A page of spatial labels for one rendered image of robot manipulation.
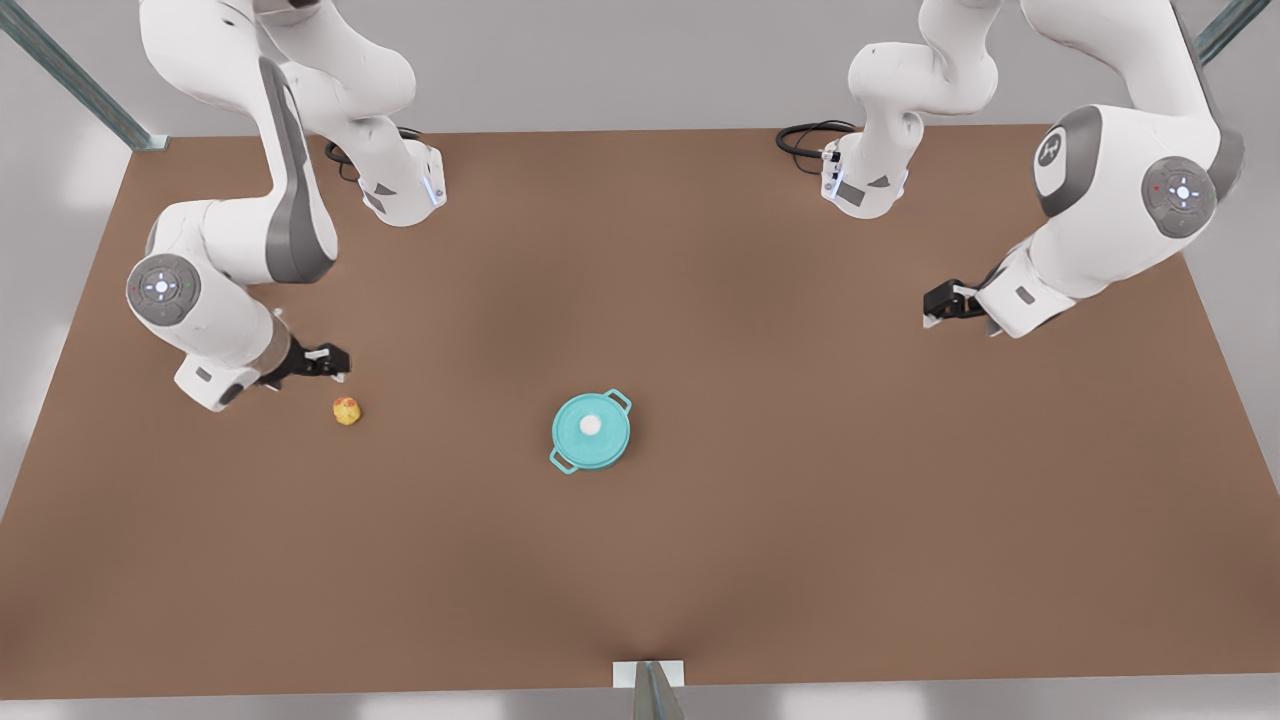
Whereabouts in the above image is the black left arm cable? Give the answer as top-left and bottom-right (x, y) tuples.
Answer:
(775, 120), (861, 177)

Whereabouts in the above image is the teal pot lid white knob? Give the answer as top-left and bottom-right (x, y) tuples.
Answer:
(553, 394), (631, 466)

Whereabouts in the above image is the teal pot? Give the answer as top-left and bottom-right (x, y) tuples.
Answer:
(548, 389), (634, 476)

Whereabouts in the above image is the silver frame post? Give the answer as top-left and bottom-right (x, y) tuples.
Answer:
(613, 660), (687, 720)
(0, 0), (170, 153)
(1194, 0), (1273, 66)

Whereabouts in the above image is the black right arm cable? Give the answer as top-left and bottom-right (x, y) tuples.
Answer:
(325, 126), (425, 184)

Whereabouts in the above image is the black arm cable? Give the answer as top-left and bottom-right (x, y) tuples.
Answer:
(325, 126), (425, 184)
(775, 120), (861, 177)

